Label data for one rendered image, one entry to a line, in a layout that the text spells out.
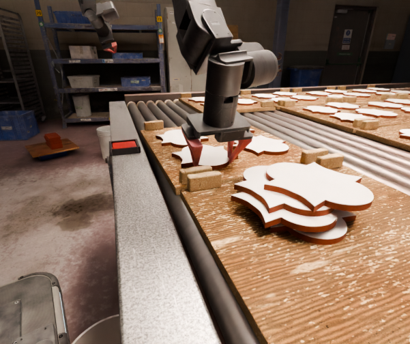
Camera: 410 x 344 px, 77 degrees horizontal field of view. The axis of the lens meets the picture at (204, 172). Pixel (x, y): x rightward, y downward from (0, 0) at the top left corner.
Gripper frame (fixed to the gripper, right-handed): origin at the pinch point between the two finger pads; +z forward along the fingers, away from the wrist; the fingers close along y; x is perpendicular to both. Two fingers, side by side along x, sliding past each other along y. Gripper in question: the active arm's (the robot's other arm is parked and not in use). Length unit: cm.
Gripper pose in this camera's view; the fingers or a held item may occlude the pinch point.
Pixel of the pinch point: (213, 160)
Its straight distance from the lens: 52.3
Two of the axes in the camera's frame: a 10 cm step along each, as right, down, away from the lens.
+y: 9.3, -1.6, 3.2
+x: -3.5, -6.1, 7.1
